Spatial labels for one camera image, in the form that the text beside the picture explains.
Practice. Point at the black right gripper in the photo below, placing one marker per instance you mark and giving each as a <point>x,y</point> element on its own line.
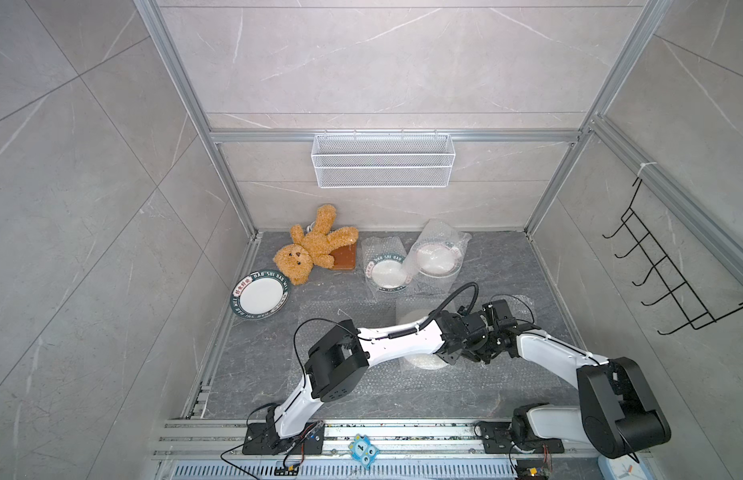
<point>485,357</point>

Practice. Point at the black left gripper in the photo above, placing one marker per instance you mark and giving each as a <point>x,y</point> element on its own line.
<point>462,352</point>

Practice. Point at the bubble plate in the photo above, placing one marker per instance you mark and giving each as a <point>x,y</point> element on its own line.
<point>385,275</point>
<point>435,259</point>
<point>409,310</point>

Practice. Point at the large bubble wrap sheet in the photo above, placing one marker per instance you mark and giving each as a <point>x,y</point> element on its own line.
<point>392,390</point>

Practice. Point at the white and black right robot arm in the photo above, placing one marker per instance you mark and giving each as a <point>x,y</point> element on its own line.
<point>618,414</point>

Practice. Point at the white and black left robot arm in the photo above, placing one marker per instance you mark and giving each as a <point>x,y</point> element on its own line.
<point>340,359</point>

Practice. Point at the brown wooden block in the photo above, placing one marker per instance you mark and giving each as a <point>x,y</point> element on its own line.
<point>345,258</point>

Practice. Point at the blue cartoon toy figure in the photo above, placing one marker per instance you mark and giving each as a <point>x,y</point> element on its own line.
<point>363,451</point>

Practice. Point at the white and blue clock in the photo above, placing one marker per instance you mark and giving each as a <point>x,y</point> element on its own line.
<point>623,468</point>

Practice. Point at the brown teddy bear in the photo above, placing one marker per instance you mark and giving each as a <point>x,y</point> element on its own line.
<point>308,250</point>

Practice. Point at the black wire hook rack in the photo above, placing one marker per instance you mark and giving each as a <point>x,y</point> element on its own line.
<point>673,283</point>

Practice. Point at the white wire mesh basket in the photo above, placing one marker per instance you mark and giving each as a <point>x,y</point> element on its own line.
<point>403,160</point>

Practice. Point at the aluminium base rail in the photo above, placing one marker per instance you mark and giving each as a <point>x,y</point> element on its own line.
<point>408,449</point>

